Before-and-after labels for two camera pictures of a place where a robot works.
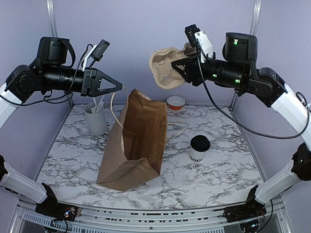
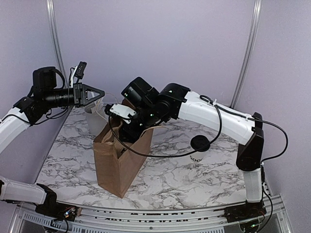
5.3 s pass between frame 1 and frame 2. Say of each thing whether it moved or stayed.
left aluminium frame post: stayed
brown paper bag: moved
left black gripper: moved
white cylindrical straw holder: stayed
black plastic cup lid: stayed
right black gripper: moved
